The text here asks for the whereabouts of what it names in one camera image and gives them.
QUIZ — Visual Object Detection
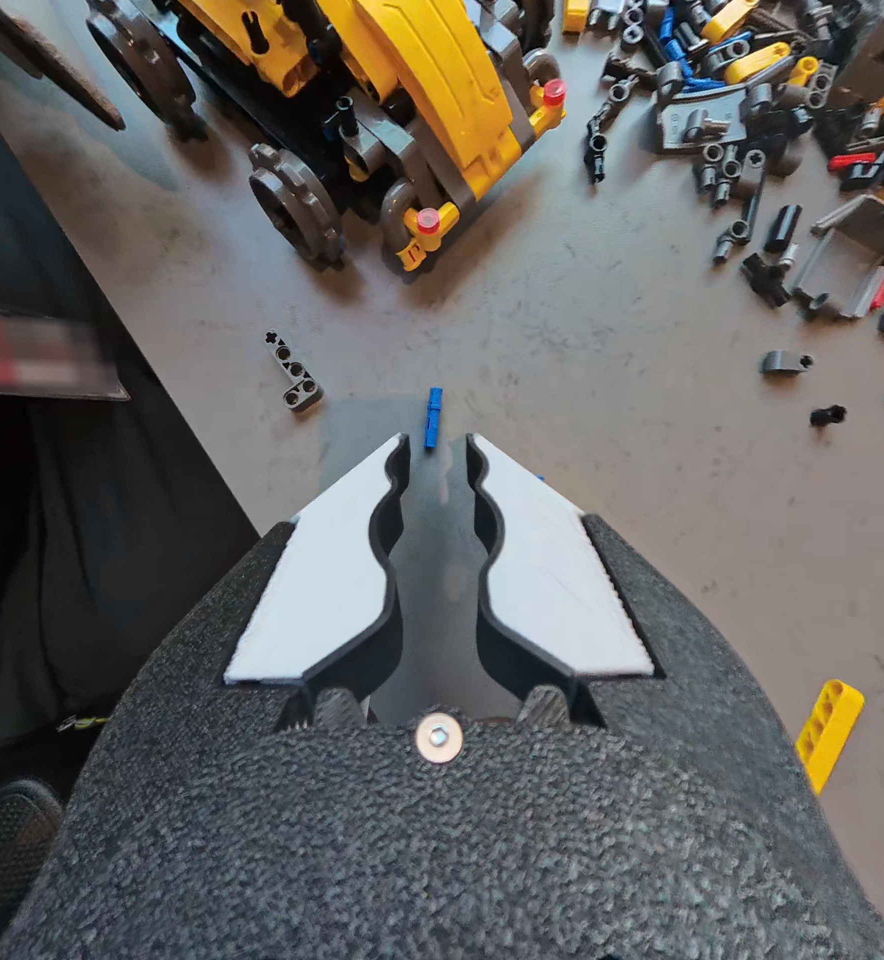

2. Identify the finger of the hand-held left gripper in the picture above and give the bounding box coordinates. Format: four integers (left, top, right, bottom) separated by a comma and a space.
0, 0, 127, 132

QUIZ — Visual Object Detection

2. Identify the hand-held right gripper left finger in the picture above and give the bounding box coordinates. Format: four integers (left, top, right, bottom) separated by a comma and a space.
223, 432, 412, 710

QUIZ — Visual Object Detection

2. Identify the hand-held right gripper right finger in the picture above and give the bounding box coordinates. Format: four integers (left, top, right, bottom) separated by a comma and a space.
466, 432, 656, 706

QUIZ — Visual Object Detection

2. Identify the light grey short beam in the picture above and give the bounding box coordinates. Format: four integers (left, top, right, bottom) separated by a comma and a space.
264, 330, 325, 412

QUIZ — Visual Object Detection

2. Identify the yellow long beam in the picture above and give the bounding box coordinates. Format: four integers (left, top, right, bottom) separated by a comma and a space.
794, 678, 867, 796

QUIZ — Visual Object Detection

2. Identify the yellow toy vehicle model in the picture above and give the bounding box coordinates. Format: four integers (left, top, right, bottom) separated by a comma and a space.
85, 0, 569, 273

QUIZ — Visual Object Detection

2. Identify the pile of toy building pieces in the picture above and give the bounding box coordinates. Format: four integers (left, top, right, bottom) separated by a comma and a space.
562, 0, 884, 339

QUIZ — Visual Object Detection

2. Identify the grey desk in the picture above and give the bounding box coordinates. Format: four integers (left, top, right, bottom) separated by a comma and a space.
0, 0, 884, 931

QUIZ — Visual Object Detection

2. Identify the person's black clothing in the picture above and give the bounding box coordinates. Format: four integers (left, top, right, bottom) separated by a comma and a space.
0, 97, 263, 796

